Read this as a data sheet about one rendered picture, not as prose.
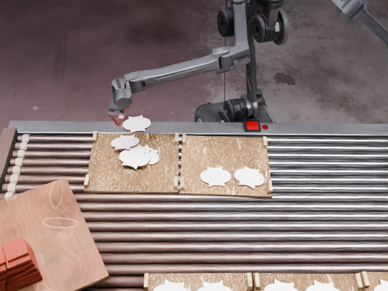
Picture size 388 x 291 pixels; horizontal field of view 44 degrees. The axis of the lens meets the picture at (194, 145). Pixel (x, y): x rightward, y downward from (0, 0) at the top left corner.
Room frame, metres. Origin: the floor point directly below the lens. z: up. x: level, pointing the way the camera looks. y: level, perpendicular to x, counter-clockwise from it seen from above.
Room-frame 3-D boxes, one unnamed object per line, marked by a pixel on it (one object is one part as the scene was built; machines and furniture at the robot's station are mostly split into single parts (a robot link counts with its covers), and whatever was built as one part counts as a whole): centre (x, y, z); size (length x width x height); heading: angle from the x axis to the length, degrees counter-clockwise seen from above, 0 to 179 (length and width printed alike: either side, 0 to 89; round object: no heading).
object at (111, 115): (1.46, 0.33, 1.19); 0.07 x 0.07 x 0.09; 79
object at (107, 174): (1.43, 0.27, 0.93); 0.41 x 0.35 x 0.02; 93
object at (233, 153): (1.44, -0.15, 0.93); 0.41 x 0.35 x 0.02; 91
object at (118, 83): (1.49, 0.32, 1.33); 0.07 x 0.06 x 0.07; 17
